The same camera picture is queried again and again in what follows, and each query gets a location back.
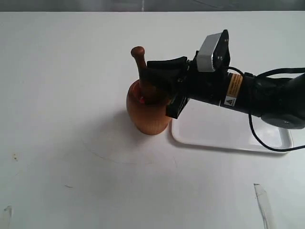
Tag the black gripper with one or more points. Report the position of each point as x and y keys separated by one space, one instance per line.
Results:
x=205 y=87

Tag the dark wooden pestle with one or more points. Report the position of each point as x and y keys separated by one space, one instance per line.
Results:
x=147 y=90

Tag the white rectangular tray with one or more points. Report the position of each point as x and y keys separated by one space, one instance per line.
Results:
x=207 y=126

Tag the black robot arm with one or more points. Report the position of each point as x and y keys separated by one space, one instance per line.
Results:
x=277 y=101

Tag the wooden mortar cup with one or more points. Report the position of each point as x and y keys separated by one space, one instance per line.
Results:
x=150 y=119

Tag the clear tape strip right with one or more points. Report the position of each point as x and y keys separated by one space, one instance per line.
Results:
x=264 y=206

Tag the clear tape piece left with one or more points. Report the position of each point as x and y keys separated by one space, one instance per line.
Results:
x=8 y=215

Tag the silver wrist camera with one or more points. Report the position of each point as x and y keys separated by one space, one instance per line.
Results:
x=212 y=52

